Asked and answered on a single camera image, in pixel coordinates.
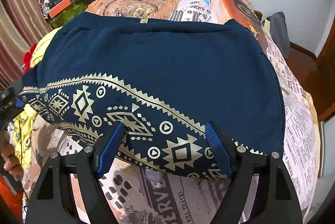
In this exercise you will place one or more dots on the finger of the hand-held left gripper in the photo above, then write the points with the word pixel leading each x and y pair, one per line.
pixel 18 103

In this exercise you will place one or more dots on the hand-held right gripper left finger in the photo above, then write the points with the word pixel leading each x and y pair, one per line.
pixel 111 150

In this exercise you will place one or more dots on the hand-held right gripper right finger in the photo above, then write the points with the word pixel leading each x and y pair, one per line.
pixel 218 148

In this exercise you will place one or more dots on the navy patterned hoodie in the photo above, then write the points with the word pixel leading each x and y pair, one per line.
pixel 170 69

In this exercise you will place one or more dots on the person's left hand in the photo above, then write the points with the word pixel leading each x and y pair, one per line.
pixel 10 163

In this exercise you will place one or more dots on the yellow cartoon blanket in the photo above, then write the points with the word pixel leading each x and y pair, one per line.
pixel 26 135

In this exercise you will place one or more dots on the red cloth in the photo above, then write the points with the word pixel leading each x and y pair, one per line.
pixel 29 56

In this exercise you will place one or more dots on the printed bed sheet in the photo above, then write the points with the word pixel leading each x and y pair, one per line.
pixel 157 192

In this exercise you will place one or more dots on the striped curtain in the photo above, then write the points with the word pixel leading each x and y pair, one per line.
pixel 15 30

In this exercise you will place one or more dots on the orange box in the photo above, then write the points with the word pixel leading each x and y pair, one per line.
pixel 60 8

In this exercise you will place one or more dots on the green cloth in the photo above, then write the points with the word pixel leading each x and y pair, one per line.
pixel 74 11

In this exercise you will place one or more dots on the brown wooden door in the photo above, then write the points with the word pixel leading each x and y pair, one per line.
pixel 324 69

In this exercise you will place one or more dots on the dark grey garment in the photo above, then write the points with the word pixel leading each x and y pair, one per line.
pixel 278 30

